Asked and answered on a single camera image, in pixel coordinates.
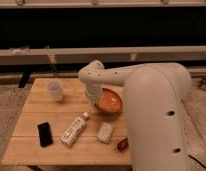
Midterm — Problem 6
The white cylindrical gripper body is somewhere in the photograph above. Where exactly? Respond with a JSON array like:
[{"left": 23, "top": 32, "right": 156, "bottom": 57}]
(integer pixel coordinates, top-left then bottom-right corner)
[{"left": 85, "top": 84, "right": 102, "bottom": 104}]

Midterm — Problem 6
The orange ceramic bowl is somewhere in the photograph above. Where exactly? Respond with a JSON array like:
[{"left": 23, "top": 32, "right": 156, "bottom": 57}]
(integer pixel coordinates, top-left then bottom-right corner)
[{"left": 95, "top": 88, "right": 122, "bottom": 113}]

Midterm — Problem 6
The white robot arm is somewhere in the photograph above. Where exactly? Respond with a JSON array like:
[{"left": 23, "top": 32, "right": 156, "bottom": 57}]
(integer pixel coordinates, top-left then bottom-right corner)
[{"left": 78, "top": 60, "right": 191, "bottom": 171}]

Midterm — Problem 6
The translucent plastic cup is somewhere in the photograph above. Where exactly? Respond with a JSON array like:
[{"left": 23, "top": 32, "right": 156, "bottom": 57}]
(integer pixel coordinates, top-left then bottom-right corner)
[{"left": 46, "top": 79, "right": 64, "bottom": 102}]

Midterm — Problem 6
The pale snack packet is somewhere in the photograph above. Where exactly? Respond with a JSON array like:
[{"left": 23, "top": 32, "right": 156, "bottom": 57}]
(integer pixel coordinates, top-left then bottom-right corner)
[{"left": 96, "top": 122, "right": 114, "bottom": 144}]

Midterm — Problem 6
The wooden table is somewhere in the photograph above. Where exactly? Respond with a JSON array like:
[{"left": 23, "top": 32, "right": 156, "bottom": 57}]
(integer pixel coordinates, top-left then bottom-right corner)
[{"left": 2, "top": 78, "right": 131, "bottom": 166}]

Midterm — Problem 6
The clear plastic bottle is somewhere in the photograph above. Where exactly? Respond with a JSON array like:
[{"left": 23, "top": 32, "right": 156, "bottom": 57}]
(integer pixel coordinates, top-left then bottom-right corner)
[{"left": 60, "top": 112, "right": 89, "bottom": 146}]

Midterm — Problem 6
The dark red snack wrapper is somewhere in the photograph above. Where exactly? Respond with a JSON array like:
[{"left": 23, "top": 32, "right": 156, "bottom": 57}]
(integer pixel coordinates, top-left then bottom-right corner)
[{"left": 115, "top": 138, "right": 129, "bottom": 152}]

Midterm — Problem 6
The black smartphone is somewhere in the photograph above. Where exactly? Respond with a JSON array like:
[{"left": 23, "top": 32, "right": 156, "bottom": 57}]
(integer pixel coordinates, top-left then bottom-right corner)
[{"left": 37, "top": 122, "right": 53, "bottom": 147}]

